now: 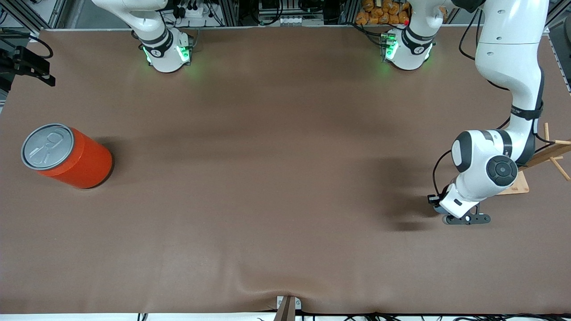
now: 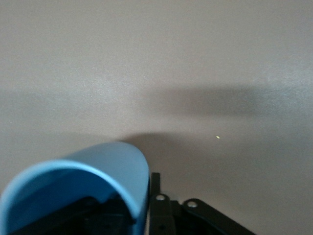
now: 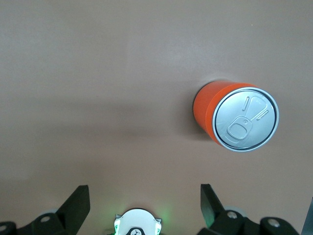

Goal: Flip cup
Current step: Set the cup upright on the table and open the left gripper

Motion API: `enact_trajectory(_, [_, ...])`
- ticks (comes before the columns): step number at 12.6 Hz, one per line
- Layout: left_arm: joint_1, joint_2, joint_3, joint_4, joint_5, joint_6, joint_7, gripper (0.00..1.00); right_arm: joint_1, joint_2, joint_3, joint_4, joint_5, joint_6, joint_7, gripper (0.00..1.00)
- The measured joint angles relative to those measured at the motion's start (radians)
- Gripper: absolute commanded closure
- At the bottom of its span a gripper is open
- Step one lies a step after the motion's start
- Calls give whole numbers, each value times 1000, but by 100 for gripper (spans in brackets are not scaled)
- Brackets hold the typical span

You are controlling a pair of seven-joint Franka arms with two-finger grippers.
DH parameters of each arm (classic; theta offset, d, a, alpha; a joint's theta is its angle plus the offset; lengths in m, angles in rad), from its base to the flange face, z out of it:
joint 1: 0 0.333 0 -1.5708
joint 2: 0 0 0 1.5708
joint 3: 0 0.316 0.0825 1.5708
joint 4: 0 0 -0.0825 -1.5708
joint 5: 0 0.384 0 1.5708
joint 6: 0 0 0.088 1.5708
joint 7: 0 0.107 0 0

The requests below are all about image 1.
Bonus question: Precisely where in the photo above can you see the black electronics box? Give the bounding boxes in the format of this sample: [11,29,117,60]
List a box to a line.
[259,0,297,14]

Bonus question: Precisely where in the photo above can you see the wooden cup rack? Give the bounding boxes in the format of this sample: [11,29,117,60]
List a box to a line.
[497,123,571,195]

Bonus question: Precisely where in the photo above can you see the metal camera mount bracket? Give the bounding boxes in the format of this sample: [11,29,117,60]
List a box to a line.
[273,295,302,321]

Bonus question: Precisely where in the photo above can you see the white power strip with plugs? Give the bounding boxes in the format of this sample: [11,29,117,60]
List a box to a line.
[172,0,212,19]

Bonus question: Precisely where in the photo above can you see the orange snack bags pile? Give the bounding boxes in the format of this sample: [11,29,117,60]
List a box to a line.
[356,0,410,26]

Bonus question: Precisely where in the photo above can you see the orange can with grey lid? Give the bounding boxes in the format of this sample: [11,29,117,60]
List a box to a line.
[21,123,113,189]

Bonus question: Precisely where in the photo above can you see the brown table cover mat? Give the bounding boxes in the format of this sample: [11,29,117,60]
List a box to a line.
[0,25,571,315]

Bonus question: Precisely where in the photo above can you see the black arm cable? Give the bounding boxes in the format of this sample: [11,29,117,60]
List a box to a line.
[0,29,53,59]
[432,9,554,199]

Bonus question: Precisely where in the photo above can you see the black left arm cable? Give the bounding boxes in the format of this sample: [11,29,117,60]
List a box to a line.
[432,9,554,199]

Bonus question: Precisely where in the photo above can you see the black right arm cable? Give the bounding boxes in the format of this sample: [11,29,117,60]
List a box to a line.
[0,29,53,59]

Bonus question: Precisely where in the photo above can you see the aluminium frame profile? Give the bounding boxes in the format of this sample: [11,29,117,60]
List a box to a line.
[0,0,67,32]
[546,0,571,36]
[219,0,241,26]

